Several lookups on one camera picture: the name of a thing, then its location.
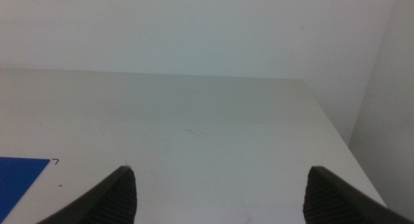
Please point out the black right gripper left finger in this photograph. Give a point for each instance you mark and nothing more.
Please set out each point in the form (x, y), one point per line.
(111, 201)

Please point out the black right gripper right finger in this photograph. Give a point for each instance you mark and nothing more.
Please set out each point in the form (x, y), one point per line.
(326, 201)

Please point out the blue rectangular mat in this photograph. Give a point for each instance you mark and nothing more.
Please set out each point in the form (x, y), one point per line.
(13, 175)

